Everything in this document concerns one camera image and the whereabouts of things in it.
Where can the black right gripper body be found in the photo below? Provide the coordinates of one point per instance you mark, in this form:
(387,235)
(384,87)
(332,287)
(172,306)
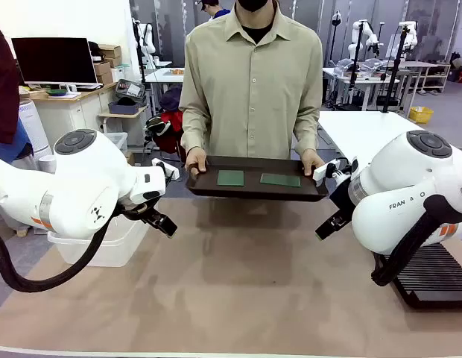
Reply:
(344,201)

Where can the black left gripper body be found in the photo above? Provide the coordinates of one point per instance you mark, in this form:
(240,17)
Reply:
(141,214)

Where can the green PCB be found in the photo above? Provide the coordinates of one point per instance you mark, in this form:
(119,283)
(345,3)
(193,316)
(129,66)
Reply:
(280,180)
(231,178)

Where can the dark brown tray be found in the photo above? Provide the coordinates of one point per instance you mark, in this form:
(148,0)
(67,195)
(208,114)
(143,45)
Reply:
(253,192)

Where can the person's left forearm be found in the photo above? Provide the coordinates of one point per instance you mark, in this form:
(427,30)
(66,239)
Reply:
(309,130)

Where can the person's right forearm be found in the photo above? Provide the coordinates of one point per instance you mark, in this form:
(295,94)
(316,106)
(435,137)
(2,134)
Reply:
(192,130)

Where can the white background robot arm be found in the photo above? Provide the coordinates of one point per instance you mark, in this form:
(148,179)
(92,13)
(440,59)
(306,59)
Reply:
(355,41)

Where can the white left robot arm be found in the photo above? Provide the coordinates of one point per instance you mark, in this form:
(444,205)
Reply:
(85,179)

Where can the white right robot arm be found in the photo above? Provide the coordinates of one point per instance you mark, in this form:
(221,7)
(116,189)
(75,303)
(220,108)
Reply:
(402,179)

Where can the stacked cardboard boxes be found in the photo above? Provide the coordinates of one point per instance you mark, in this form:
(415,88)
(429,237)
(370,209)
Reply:
(104,67)

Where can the person's left hand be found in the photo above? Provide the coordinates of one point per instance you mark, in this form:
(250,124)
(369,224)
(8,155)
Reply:
(312,160)

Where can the person's right hand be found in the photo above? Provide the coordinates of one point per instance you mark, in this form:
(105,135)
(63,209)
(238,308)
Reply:
(196,160)

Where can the clear plastic box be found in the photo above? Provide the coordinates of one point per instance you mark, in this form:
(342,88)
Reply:
(119,250)

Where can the brown cardboard box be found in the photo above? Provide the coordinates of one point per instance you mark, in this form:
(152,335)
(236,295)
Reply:
(130,158)

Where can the clear lidded storage box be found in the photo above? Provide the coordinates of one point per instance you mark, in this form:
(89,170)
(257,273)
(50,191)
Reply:
(117,141)

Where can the red bag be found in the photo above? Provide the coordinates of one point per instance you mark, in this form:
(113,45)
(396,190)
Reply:
(171,127)

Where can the small wooden side table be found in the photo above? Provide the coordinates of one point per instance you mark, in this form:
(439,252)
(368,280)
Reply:
(123,115)

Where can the white paper roll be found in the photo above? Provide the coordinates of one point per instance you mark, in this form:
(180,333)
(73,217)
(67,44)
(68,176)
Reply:
(47,164)

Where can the grey plastic bin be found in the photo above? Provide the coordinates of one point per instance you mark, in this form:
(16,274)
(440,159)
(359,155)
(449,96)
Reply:
(123,108)

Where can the black slotted rack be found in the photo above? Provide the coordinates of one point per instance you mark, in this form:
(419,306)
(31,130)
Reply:
(436,276)

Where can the yellow basket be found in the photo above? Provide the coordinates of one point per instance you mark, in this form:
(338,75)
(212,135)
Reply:
(421,115)

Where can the black tripod stand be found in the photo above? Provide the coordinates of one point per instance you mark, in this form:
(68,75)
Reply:
(391,93)

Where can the dark purple jacket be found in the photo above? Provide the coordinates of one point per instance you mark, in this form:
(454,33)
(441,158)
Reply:
(171,98)

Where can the white cabinet desk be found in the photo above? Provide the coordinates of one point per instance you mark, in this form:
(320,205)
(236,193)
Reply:
(74,112)

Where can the black tilted crate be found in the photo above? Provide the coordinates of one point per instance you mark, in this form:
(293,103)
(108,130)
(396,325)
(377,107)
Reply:
(130,89)

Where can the white background table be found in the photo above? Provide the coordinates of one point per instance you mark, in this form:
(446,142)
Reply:
(160,76)

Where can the white air purifier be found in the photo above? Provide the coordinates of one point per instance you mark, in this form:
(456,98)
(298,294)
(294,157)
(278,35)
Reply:
(31,127)

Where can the wooden shelf unit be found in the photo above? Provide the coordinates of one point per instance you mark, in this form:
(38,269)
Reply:
(436,74)

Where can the person in beige shirt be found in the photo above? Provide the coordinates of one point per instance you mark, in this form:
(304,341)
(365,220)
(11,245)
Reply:
(249,74)

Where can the black computer monitor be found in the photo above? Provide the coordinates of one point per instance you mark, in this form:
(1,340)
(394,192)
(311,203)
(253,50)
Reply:
(54,59)

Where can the person in maroon top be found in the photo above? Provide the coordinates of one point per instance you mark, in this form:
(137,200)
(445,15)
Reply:
(3,93)

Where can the person in blue top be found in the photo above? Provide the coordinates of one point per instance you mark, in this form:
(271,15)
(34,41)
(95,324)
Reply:
(216,11)

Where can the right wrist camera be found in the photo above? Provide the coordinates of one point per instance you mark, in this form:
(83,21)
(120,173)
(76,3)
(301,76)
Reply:
(328,171)

